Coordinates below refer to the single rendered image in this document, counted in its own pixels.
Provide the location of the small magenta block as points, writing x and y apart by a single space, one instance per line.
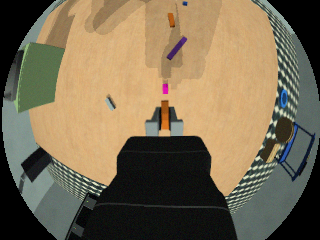
165 88

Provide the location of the purple rod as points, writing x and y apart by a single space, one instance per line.
176 48

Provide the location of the orange rod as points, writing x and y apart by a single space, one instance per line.
171 20
165 114

